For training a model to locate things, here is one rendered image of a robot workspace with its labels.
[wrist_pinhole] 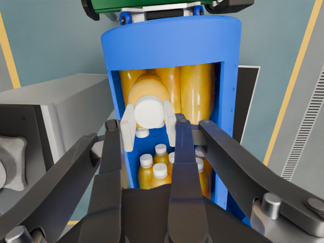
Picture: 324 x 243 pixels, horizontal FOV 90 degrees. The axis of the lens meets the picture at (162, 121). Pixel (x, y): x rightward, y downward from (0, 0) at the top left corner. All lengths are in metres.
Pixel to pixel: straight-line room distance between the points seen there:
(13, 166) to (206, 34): 0.59
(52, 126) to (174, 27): 0.48
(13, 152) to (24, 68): 1.25
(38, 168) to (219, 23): 0.61
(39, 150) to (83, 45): 1.11
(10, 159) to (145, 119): 0.49
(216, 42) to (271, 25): 1.55
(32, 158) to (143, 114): 0.49
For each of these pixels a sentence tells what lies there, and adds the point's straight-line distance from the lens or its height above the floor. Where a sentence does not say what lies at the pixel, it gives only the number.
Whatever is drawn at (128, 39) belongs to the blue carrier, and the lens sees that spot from 0.28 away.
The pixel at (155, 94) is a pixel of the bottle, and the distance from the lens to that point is 0.23.
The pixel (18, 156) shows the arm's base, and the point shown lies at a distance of 0.64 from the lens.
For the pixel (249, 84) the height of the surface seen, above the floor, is 0.15.
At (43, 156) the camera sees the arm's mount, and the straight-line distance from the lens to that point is 0.62.
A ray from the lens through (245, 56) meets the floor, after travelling 1.71.
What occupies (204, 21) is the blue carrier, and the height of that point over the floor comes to 1.23.
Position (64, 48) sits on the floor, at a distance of 1.64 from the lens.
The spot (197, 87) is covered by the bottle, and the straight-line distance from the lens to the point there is 0.36.
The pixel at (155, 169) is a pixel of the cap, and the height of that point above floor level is 1.12.
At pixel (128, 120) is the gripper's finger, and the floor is 1.34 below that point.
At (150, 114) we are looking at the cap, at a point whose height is 1.29.
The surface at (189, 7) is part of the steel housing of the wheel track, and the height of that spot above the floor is 0.95.
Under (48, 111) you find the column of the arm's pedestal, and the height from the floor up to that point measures 1.00.
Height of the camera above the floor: 1.49
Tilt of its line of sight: 68 degrees down
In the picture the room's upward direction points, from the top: 169 degrees clockwise
